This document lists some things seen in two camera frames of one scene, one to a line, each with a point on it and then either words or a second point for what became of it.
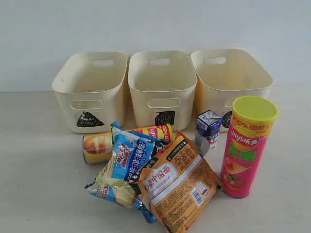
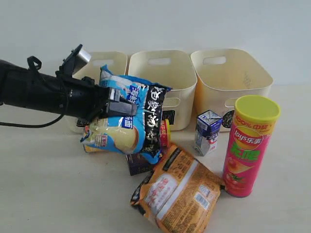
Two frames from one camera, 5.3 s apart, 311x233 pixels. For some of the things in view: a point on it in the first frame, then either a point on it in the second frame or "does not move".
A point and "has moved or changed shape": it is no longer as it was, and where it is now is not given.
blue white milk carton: x=208 y=126 does not move
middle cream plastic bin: x=163 y=84 does not move
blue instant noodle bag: x=130 y=151 → x=140 y=134
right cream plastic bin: x=223 y=74 does not move
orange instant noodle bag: x=179 y=186 has moved or changed shape
